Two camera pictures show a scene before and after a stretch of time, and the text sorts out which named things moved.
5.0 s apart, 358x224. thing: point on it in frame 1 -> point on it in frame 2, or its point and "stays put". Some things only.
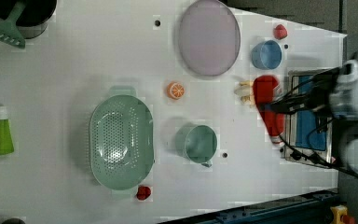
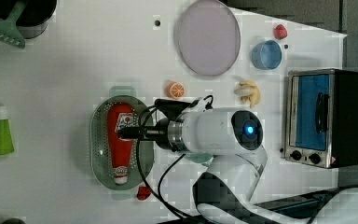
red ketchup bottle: [264, 89] -> [121, 115]
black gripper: [317, 97] -> [159, 133]
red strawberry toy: [280, 32] stays put
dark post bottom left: [13, 221] stays put
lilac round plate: [209, 37] stays put
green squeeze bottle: [1, 137] stays put
